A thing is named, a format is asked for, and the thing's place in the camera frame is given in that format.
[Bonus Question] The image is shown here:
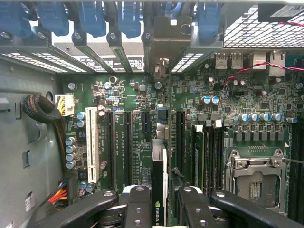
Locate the thin metal locking lever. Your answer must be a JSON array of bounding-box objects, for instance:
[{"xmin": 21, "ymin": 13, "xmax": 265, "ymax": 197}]
[{"xmin": 281, "ymin": 157, "xmax": 304, "ymax": 165}]

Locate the metal CPU socket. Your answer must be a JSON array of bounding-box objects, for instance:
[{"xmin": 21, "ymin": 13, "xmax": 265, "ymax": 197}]
[{"xmin": 224, "ymin": 148, "xmax": 289, "ymax": 214}]

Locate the white power connector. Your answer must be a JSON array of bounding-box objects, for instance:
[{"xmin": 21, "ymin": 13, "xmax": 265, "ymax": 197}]
[{"xmin": 54, "ymin": 93, "xmax": 75, "ymax": 117}]

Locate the grey power supply housing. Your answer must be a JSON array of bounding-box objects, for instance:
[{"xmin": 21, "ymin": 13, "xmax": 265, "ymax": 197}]
[{"xmin": 0, "ymin": 58, "xmax": 65, "ymax": 228}]

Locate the long PCIe expansion slot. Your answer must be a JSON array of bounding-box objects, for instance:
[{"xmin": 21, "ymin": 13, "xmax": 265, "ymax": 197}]
[
  {"xmin": 123, "ymin": 111, "xmax": 133, "ymax": 188},
  {"xmin": 176, "ymin": 110, "xmax": 186, "ymax": 176},
  {"xmin": 105, "ymin": 111, "xmax": 117, "ymax": 190}
]

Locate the coloured power wire bundle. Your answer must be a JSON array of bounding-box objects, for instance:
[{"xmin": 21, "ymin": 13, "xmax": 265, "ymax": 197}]
[{"xmin": 46, "ymin": 174, "xmax": 78, "ymax": 211}]

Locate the short PCIe expansion slot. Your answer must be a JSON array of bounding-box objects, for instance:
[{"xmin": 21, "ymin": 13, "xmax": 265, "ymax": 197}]
[{"xmin": 141, "ymin": 111, "xmax": 151, "ymax": 134}]

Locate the green motherboard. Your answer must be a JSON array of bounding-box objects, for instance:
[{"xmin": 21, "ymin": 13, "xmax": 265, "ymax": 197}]
[{"xmin": 56, "ymin": 51, "xmax": 304, "ymax": 228}]

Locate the blue slot clip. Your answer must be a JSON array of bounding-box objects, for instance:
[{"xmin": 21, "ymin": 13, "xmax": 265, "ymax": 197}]
[
  {"xmin": 195, "ymin": 2, "xmax": 223, "ymax": 41},
  {"xmin": 117, "ymin": 1, "xmax": 143, "ymax": 39},
  {"xmin": 76, "ymin": 1, "xmax": 107, "ymax": 38},
  {"xmin": 37, "ymin": 1, "xmax": 70, "ymax": 37},
  {"xmin": 0, "ymin": 1, "xmax": 32, "ymax": 39},
  {"xmin": 163, "ymin": 1, "xmax": 184, "ymax": 17}
]

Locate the black sleeved power cable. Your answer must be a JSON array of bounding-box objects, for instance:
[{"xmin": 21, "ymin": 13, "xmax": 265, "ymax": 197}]
[{"xmin": 21, "ymin": 93, "xmax": 66, "ymax": 171}]

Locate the black RAM slot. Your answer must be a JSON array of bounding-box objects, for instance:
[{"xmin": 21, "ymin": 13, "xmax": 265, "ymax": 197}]
[
  {"xmin": 211, "ymin": 120, "xmax": 223, "ymax": 195},
  {"xmin": 291, "ymin": 123, "xmax": 298, "ymax": 224},
  {"xmin": 204, "ymin": 128, "xmax": 212, "ymax": 195},
  {"xmin": 218, "ymin": 128, "xmax": 226, "ymax": 190},
  {"xmin": 297, "ymin": 123, "xmax": 304, "ymax": 224}
]

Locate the red and black twisted wire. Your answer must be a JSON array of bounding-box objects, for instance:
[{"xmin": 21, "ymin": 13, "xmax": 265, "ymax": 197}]
[{"xmin": 222, "ymin": 20, "xmax": 304, "ymax": 86}]

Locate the open black PC case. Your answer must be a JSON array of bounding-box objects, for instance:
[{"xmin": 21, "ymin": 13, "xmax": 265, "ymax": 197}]
[{"xmin": 0, "ymin": 0, "xmax": 304, "ymax": 228}]

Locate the white PCI expansion slot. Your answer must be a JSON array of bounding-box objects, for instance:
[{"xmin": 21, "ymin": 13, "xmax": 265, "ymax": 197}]
[{"xmin": 85, "ymin": 106, "xmax": 99, "ymax": 184}]

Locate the silver rear port block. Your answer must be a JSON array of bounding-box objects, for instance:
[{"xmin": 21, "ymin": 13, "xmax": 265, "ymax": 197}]
[
  {"xmin": 269, "ymin": 51, "xmax": 285, "ymax": 76},
  {"xmin": 253, "ymin": 52, "xmax": 267, "ymax": 70}
]

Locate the silver USB port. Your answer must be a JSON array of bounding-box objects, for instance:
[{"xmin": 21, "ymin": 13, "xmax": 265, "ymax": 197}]
[
  {"xmin": 230, "ymin": 52, "xmax": 244, "ymax": 70},
  {"xmin": 215, "ymin": 52, "xmax": 228, "ymax": 70}
]

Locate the black rear panel fitting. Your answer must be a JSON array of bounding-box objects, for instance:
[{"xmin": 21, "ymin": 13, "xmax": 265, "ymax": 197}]
[{"xmin": 257, "ymin": 2, "xmax": 304, "ymax": 24}]

